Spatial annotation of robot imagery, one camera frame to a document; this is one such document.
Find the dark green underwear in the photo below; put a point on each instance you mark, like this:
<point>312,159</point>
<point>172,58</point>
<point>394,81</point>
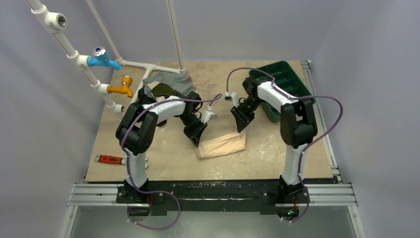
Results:
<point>163,91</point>

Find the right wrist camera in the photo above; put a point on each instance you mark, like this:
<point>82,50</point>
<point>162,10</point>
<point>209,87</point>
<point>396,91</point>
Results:
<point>232,97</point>

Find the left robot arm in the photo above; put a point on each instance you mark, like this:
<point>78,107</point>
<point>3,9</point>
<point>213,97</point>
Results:
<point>136,131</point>

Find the green compartment tray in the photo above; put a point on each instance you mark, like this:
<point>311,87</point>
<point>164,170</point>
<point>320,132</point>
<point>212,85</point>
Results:
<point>287,79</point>

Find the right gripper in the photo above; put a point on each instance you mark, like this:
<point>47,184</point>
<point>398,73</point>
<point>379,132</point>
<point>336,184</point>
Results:
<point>241,112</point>

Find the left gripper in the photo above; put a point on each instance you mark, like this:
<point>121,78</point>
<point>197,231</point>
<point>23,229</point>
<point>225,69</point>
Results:
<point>194,135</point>

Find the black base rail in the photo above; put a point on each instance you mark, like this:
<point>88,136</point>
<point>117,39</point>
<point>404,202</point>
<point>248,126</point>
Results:
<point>264,196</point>

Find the blue tap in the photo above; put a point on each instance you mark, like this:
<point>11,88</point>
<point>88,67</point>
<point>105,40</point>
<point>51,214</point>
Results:
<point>101,58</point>

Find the orange tap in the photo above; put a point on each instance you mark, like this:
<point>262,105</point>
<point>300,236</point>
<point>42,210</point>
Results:
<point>124,89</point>

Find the beige underwear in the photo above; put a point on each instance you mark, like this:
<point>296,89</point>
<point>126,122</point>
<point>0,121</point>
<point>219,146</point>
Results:
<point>221,146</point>

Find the adjustable wrench red handle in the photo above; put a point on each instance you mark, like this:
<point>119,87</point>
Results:
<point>107,159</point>

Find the striped grey underwear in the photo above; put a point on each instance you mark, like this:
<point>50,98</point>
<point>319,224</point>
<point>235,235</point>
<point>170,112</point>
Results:
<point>181,83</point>

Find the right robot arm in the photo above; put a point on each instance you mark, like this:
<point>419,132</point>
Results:
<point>297,127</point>

